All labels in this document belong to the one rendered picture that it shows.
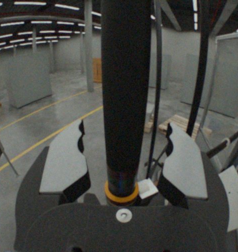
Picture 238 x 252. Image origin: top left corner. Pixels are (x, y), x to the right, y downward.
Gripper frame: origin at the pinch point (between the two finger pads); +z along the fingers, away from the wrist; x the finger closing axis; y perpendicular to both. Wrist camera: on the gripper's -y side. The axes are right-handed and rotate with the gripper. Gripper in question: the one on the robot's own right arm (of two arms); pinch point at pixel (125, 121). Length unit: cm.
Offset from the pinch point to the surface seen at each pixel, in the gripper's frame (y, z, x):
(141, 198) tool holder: 11.1, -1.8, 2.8
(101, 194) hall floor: 164, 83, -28
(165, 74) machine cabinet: 79, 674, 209
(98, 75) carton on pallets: 115, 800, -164
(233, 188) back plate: 31, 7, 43
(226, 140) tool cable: 10.1, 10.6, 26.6
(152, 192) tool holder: 11.1, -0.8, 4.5
